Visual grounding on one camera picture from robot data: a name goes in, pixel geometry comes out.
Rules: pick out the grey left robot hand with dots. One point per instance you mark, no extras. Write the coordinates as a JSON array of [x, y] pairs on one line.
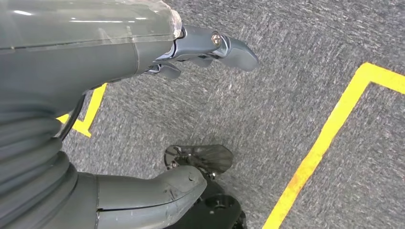
[[79, 47]]

